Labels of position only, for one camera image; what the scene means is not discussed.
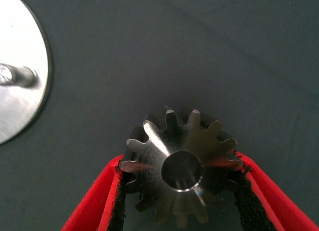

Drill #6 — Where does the round metal plate with pins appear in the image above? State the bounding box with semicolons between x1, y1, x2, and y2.
0;0;53;146

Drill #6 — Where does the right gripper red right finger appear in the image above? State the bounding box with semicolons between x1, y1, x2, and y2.
233;151;319;231

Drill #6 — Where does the large steel gear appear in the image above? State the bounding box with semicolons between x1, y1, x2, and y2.
119;105;244;229

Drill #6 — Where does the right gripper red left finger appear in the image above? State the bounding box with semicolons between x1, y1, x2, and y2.
61;154;127;231

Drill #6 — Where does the dark grey table cloth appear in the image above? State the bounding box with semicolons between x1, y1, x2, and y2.
0;0;319;231

